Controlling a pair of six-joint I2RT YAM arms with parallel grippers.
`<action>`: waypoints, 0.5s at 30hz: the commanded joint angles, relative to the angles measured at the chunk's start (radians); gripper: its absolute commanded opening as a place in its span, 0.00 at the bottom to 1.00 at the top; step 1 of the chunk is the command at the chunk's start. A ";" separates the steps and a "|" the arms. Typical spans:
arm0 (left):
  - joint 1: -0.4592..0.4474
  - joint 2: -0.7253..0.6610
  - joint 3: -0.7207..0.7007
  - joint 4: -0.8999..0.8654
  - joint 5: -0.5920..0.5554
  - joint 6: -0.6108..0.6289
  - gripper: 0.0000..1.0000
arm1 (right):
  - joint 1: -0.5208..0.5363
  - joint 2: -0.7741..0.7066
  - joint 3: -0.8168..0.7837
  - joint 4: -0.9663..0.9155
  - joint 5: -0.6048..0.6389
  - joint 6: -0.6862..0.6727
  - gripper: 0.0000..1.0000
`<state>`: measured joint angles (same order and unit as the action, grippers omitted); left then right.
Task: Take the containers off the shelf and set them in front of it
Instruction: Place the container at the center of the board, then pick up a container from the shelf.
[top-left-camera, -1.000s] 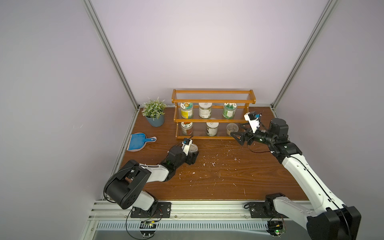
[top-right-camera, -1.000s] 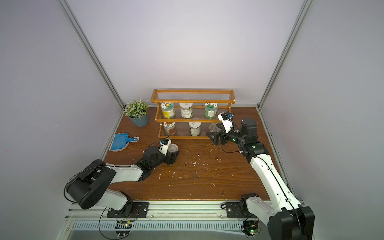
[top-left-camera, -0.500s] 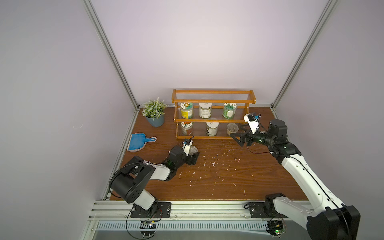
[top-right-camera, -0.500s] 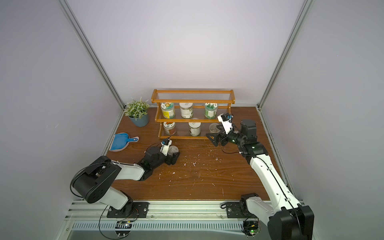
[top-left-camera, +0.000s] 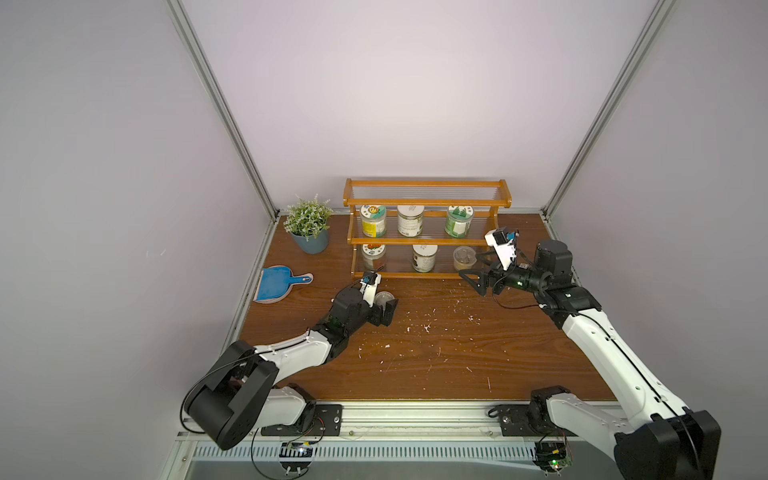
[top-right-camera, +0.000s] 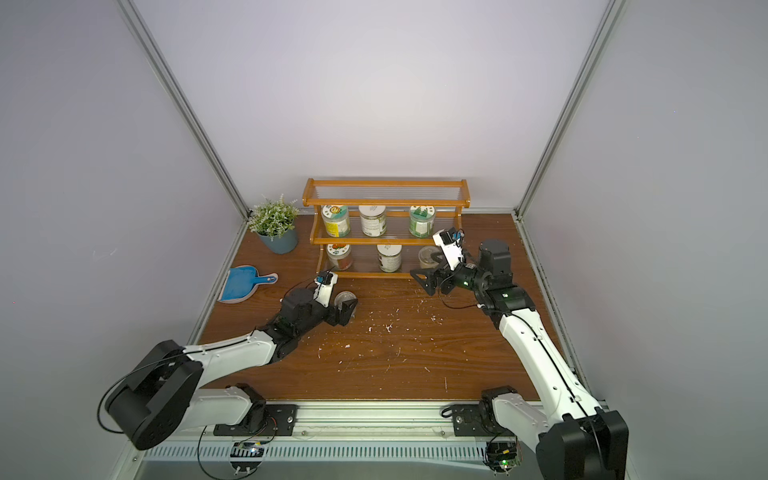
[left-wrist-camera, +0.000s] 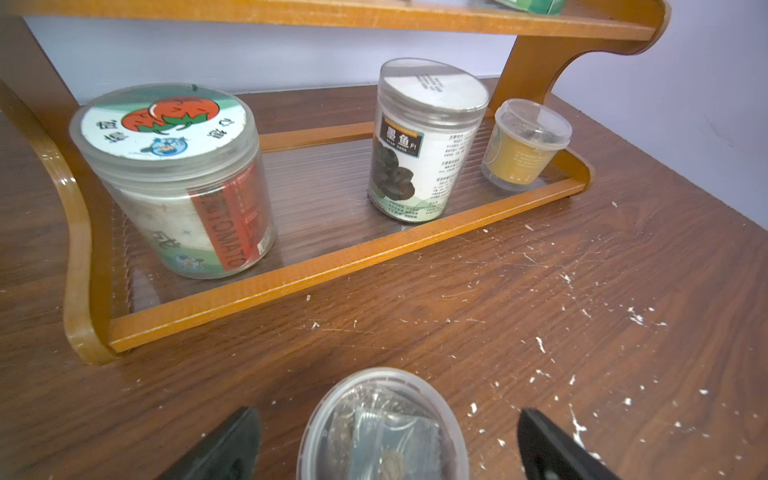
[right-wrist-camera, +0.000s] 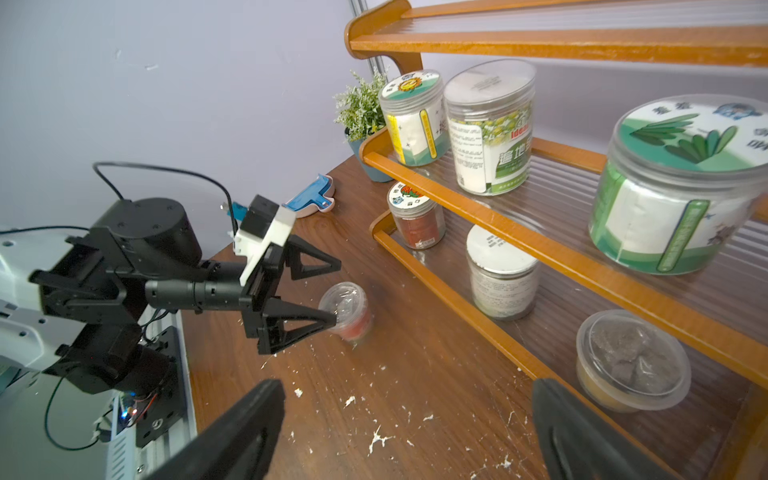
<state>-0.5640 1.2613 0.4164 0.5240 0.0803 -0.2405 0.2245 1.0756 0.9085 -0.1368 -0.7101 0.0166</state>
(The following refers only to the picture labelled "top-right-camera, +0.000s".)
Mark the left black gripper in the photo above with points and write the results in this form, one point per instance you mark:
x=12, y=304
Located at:
x=344, y=316

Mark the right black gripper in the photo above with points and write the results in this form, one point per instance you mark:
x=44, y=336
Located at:
x=443, y=279

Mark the small clear cup dark contents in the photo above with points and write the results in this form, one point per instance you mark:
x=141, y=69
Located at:
x=345, y=303

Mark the tomato lid seed jar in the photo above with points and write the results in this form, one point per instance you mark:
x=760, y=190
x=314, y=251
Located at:
x=340, y=256

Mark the green tree lid seed jar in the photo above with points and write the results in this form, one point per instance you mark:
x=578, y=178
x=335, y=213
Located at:
x=421, y=221

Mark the white lid seed jar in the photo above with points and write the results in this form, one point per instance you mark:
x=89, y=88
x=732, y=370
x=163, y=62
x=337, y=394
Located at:
x=373, y=220

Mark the sunflower lid seed jar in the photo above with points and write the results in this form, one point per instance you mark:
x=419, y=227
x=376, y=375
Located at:
x=336, y=220

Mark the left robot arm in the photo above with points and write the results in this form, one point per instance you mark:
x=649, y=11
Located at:
x=168, y=391

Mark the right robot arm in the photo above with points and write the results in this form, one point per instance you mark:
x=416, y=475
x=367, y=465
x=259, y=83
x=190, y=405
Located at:
x=572, y=435

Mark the white label jar bottom shelf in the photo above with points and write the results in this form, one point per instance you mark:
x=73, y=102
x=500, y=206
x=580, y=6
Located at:
x=389, y=256

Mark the orange wooden three-tier shelf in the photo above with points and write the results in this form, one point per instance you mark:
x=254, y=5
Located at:
x=449, y=198

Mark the small yellow clear-lid cup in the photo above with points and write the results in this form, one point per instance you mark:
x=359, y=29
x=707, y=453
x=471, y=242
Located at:
x=429, y=257

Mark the blue dustpan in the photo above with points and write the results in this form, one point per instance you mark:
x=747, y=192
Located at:
x=242, y=282

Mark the potted green plant blue pot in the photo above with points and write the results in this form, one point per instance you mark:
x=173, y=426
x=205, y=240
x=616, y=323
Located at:
x=274, y=221

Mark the left controller board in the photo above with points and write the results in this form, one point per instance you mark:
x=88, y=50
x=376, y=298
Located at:
x=245, y=458

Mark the controller board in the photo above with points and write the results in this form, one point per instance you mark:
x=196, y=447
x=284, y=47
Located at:
x=245, y=458
x=501, y=457

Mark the right controller board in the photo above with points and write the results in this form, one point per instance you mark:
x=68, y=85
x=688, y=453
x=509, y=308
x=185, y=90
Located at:
x=501, y=457

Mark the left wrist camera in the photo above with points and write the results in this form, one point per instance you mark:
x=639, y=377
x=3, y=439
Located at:
x=325, y=282

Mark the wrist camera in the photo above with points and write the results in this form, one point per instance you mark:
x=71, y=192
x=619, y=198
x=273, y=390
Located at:
x=451, y=244
x=325, y=282

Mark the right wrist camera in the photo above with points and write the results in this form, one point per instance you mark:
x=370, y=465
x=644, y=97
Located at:
x=451, y=244

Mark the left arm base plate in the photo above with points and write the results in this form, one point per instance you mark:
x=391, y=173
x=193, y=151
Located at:
x=265, y=420

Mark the aluminium front rail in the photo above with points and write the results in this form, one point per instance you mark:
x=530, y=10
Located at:
x=360, y=435

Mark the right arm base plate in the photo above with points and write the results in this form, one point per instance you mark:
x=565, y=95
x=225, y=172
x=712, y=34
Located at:
x=487, y=419

